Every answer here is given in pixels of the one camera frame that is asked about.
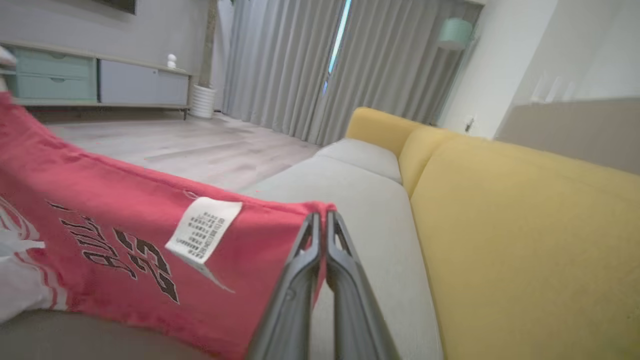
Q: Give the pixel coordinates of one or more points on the grey cabinet door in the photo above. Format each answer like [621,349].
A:
[142,82]

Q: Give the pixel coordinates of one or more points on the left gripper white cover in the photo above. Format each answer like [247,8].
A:
[6,57]

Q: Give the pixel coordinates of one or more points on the indoor tree plant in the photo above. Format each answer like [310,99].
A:
[209,45]

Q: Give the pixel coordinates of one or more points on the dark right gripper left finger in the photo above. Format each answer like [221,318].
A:
[295,300]

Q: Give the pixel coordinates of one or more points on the white wall switch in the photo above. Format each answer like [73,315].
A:
[469,124]

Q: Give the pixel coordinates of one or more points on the small grey sofa seat cushion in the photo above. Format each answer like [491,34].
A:
[362,157]

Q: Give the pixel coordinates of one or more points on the red basketball jersey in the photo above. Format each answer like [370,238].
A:
[100,200]

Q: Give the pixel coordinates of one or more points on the large yellow sofa backrest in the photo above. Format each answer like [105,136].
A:
[525,260]

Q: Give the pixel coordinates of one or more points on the long low tv cabinet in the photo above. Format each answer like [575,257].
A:
[100,105]

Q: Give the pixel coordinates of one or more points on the small white figurine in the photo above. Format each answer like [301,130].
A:
[171,61]

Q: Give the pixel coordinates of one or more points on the mint green cabinet drawer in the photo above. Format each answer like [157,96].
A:
[55,87]
[55,64]

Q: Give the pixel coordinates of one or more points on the yellow sofa armrest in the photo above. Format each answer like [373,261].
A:
[380,127]

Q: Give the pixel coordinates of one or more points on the black wall television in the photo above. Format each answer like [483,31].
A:
[120,5]

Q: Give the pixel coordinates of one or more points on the small yellow sofa backrest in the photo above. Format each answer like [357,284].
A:
[420,155]

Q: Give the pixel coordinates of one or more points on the white ribbed plant pot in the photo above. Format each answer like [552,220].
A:
[202,101]

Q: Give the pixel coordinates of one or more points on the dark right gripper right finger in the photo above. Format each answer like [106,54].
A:
[352,310]

